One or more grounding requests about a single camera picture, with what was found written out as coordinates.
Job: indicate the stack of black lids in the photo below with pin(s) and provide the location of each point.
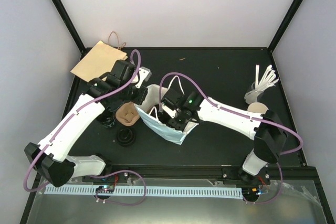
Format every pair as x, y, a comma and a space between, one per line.
126, 136

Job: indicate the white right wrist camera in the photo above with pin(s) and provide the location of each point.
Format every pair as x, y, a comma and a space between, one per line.
170, 112

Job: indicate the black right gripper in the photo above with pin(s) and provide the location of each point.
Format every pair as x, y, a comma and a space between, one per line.
172, 124

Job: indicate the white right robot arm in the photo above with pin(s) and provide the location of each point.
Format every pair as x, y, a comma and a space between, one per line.
179, 111

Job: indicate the clear cup of stirrers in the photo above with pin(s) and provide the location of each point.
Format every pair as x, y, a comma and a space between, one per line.
261, 83

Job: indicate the stack of white paper cups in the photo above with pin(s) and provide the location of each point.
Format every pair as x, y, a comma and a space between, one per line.
257, 107

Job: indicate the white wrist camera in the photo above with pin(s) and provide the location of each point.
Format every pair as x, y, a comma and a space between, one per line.
170, 112
143, 76

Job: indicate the black paper coffee cup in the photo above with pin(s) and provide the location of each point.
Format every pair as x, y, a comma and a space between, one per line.
109, 121

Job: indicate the black frame post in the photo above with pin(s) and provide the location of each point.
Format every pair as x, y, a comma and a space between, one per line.
284, 24
69, 24

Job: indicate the black frame post right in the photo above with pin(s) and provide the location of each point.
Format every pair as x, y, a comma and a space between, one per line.
284, 24

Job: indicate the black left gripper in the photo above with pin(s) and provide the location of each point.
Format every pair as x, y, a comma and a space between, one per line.
138, 99

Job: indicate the brown kraft paper bag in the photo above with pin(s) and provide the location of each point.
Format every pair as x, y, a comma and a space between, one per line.
99, 60

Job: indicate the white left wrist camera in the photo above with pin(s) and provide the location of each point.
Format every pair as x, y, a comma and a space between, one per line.
143, 76

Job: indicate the black frame post left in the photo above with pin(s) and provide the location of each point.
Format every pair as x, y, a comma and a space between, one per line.
69, 24

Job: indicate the light blue paper bag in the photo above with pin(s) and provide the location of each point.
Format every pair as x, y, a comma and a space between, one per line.
149, 113

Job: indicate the light blue cable duct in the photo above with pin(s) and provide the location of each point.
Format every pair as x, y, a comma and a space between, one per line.
149, 191

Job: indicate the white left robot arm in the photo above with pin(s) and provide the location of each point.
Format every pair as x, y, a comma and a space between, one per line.
50, 157

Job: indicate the black circuit board with leds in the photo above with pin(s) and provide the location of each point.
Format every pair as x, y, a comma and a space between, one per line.
105, 189

